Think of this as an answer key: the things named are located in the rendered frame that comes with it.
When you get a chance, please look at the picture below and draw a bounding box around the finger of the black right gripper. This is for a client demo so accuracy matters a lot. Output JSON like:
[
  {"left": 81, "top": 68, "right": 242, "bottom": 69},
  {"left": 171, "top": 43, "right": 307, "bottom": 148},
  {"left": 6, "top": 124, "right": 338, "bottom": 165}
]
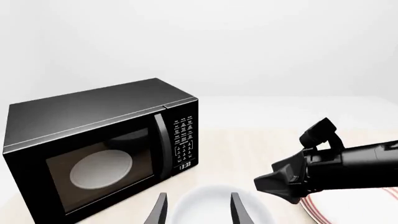
[
  {"left": 271, "top": 151, "right": 306, "bottom": 175},
  {"left": 253, "top": 170, "right": 302, "bottom": 205}
]

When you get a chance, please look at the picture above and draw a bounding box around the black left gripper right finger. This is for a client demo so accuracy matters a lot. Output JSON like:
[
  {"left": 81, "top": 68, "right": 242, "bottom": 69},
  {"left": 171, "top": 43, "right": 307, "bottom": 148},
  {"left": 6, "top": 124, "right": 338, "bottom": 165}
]
[{"left": 230, "top": 192, "right": 257, "bottom": 224}]

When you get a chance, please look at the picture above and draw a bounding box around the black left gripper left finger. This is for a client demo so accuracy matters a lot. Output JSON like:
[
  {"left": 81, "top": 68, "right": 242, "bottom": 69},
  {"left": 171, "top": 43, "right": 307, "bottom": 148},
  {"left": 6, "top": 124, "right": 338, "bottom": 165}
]
[{"left": 143, "top": 192, "right": 168, "bottom": 224}]

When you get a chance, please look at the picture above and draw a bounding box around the white bowl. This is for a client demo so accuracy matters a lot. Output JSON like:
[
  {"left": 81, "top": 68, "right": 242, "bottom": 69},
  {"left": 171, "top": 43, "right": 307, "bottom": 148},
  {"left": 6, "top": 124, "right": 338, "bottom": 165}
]
[{"left": 169, "top": 185, "right": 275, "bottom": 224}]

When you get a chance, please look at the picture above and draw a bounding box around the small black plate on stalk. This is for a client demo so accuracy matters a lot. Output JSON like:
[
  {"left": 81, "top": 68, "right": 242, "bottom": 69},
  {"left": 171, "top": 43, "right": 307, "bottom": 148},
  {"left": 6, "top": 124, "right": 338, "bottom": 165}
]
[{"left": 298, "top": 117, "right": 345, "bottom": 151}]

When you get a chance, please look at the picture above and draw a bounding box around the plate with red rings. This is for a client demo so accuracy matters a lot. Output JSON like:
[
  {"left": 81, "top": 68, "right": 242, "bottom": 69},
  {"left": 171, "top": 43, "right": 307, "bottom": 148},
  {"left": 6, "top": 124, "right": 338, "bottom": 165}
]
[{"left": 298, "top": 185, "right": 398, "bottom": 224}]

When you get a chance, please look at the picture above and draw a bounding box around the white turntable plate in microwave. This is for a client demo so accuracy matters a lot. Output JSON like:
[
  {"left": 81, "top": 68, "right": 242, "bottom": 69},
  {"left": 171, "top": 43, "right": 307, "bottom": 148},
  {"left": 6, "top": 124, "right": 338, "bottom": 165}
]
[{"left": 69, "top": 149, "right": 133, "bottom": 190}]

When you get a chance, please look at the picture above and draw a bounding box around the black microwave oven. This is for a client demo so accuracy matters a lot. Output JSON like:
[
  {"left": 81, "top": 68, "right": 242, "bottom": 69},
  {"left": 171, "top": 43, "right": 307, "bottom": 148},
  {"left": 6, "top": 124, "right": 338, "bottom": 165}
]
[{"left": 2, "top": 78, "right": 200, "bottom": 224}]

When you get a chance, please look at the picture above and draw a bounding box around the black microwave door handle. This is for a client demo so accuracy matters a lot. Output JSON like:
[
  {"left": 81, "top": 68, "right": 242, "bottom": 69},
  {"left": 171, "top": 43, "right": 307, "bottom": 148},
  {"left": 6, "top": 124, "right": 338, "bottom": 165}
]
[{"left": 154, "top": 113, "right": 174, "bottom": 177}]

